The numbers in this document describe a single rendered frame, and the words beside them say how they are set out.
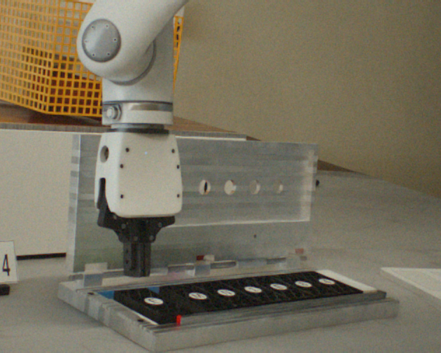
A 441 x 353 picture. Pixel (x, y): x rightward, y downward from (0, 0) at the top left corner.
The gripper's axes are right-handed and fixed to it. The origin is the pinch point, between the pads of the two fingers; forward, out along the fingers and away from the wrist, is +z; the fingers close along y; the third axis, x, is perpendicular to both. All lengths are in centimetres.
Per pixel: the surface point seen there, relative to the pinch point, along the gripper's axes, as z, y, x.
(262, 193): -7.3, 31.7, 11.1
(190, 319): 6.9, 4.5, -4.7
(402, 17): -72, 234, 142
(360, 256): 4, 65, 20
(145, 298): 5.0, 2.7, 1.9
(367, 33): -65, 219, 146
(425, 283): 7, 60, 2
